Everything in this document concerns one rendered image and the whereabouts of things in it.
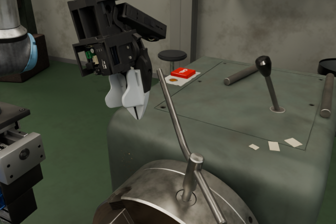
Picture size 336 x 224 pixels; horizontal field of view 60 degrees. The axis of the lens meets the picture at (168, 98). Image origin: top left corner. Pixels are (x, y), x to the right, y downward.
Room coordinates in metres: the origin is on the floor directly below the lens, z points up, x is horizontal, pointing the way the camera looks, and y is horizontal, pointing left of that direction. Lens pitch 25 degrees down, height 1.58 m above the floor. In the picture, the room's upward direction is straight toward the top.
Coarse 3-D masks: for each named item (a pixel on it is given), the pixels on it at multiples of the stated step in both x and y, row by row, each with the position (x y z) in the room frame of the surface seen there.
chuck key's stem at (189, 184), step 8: (192, 160) 0.35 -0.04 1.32; (200, 160) 0.35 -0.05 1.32; (192, 168) 0.34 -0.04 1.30; (200, 168) 0.35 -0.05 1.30; (184, 176) 0.36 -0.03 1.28; (192, 176) 0.34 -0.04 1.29; (184, 184) 0.35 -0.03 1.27; (192, 184) 0.35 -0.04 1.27; (184, 192) 0.35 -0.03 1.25; (184, 200) 0.35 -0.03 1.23
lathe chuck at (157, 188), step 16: (144, 176) 0.42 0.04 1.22; (160, 176) 0.41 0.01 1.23; (176, 176) 0.41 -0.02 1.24; (128, 192) 0.38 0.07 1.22; (144, 192) 0.37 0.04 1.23; (160, 192) 0.37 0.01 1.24; (176, 192) 0.37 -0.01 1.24; (192, 192) 0.37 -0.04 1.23; (96, 208) 0.41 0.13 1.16; (112, 208) 0.39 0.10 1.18; (128, 208) 0.37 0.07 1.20; (144, 208) 0.35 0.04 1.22; (160, 208) 0.33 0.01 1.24; (176, 208) 0.34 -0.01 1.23; (192, 208) 0.34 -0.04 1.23; (208, 208) 0.35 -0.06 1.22; (224, 208) 0.36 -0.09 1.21
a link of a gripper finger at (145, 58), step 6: (144, 48) 0.45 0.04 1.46; (144, 54) 0.45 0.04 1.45; (138, 60) 0.44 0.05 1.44; (144, 60) 0.44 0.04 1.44; (138, 66) 0.44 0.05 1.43; (144, 66) 0.44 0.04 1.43; (150, 66) 0.45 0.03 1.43; (144, 72) 0.44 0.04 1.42; (150, 72) 0.45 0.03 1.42; (144, 78) 0.44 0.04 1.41; (150, 78) 0.45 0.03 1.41; (144, 84) 0.44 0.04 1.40; (150, 84) 0.45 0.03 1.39; (144, 90) 0.44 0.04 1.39
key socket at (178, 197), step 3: (177, 192) 0.37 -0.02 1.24; (180, 192) 0.37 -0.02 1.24; (177, 195) 0.36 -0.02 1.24; (180, 195) 0.36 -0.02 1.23; (192, 195) 0.37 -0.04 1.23; (177, 198) 0.36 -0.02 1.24; (180, 198) 0.36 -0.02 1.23; (192, 198) 0.36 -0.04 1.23; (195, 198) 0.36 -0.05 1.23; (180, 201) 0.35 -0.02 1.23; (186, 201) 0.35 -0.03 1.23; (189, 201) 0.35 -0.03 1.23; (192, 201) 0.35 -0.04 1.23; (195, 201) 0.36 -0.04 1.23; (183, 204) 0.35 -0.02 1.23; (186, 204) 0.35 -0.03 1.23; (189, 204) 0.35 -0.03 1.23; (192, 204) 0.35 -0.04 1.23
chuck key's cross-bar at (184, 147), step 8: (160, 72) 0.56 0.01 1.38; (160, 80) 0.54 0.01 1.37; (168, 96) 0.50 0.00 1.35; (168, 104) 0.48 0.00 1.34; (176, 120) 0.44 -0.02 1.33; (176, 128) 0.43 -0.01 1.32; (184, 144) 0.40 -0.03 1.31; (184, 152) 0.38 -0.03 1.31; (200, 176) 0.33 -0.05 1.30; (200, 184) 0.32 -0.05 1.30; (208, 192) 0.30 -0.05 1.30; (208, 200) 0.29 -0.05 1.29; (216, 208) 0.28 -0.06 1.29; (216, 216) 0.27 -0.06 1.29
